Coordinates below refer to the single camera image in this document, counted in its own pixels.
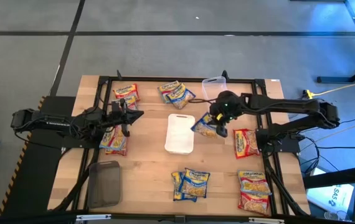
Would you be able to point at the black aluminium table frame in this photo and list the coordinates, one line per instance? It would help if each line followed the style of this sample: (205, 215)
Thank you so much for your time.
(180, 79)

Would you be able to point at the clear plastic bin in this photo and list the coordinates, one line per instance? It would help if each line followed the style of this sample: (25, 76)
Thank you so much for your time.
(213, 85)

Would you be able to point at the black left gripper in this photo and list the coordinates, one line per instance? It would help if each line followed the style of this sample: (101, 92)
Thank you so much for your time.
(116, 118)

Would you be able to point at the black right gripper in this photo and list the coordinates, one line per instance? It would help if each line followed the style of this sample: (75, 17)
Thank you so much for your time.
(227, 105)

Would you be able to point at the smoky grey plastic bin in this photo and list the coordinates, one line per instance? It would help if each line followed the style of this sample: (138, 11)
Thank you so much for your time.
(104, 183)

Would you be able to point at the blue soy sauce noodle pack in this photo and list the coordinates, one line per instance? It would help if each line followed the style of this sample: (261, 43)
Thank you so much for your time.
(175, 186)
(180, 98)
(204, 129)
(164, 88)

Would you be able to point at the yellow power plug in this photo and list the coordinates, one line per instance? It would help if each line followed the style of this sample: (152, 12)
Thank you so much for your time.
(307, 94)

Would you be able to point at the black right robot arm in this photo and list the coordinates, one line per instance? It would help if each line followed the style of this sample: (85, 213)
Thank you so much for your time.
(289, 107)

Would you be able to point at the red beef noodle pack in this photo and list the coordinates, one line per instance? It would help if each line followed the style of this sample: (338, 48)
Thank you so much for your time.
(246, 143)
(116, 152)
(253, 204)
(126, 91)

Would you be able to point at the black crossbeam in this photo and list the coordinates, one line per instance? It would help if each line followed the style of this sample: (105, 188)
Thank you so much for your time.
(25, 219)

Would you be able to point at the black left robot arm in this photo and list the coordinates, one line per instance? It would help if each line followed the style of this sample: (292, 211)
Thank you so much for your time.
(46, 123)

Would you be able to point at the black metal desk frame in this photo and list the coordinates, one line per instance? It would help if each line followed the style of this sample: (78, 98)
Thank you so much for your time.
(333, 80)

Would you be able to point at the white printed sign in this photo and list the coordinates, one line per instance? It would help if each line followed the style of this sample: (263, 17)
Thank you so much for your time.
(330, 196)

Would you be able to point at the black side table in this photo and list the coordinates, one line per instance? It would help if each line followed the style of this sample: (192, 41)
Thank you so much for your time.
(336, 179)

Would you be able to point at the white plastic bin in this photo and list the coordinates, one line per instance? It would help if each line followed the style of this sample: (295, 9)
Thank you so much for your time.
(180, 133)

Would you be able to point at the silver metal bracket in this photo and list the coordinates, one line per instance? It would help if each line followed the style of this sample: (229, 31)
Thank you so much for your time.
(266, 220)
(93, 217)

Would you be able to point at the yellow ramen packets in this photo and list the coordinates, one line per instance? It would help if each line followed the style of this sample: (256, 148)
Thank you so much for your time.
(194, 183)

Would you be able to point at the black hazard-striped floor mat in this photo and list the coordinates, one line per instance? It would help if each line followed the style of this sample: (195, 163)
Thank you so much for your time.
(34, 174)

